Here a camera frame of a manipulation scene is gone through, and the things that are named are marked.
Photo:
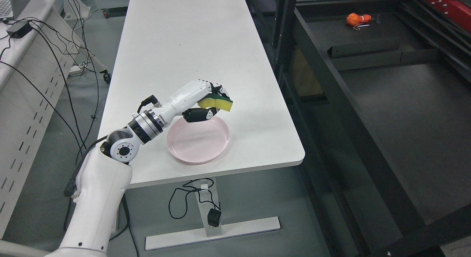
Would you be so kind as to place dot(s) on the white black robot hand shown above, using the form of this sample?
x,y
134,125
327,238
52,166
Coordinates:
x,y
184,102

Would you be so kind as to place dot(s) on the yellow green sponge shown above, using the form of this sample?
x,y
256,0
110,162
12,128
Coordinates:
x,y
216,101

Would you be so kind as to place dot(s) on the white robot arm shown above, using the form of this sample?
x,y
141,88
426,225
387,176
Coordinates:
x,y
104,176

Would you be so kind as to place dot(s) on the dark grey metal shelf rack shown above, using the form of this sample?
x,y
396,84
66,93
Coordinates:
x,y
383,109

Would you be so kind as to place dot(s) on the pink round plate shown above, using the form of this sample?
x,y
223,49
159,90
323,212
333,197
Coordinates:
x,y
199,142

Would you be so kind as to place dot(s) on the white long table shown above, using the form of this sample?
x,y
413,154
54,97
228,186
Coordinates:
x,y
178,50

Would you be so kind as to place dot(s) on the black power plug adapter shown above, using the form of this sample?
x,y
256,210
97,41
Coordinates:
x,y
214,217

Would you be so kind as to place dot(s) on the white perforated side desk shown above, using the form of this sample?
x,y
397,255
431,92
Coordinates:
x,y
33,71

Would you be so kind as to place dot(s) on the black power brick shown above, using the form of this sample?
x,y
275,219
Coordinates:
x,y
19,29

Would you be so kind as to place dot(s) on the orange toy figure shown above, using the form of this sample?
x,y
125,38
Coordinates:
x,y
354,19

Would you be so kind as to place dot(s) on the grey laptop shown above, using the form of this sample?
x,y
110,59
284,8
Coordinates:
x,y
10,9

